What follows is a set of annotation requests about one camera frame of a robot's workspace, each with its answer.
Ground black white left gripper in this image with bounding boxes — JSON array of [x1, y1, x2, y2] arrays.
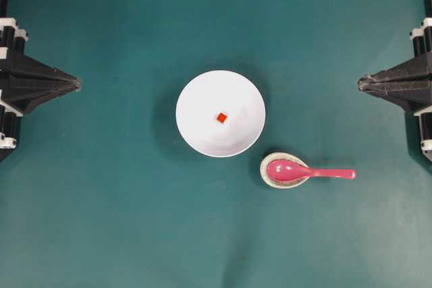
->
[[1, 18, 81, 161]]

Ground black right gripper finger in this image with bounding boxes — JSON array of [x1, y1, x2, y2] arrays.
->
[[357, 55, 431, 88], [358, 88, 431, 111]]

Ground pink plastic spoon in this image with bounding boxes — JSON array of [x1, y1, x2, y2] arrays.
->
[[267, 160, 356, 182]]

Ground small red block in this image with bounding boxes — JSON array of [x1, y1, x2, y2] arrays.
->
[[217, 113, 227, 123]]

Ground speckled ceramic spoon rest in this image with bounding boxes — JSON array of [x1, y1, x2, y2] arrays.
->
[[260, 152, 308, 189]]

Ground white round bowl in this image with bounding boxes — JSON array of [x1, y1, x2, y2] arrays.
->
[[175, 70, 266, 158]]

